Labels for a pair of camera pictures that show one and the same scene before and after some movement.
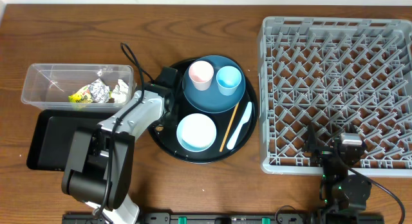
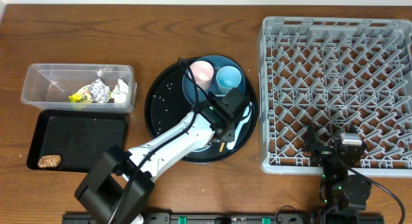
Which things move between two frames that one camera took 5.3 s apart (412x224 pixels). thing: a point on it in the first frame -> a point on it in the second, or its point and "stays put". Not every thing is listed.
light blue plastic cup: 228,78 stays put
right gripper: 322,152 stays put
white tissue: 119,94 stays put
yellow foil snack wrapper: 96,92 stays put
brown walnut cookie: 159,129 -> 49,160
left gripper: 176,110 -> 232,137
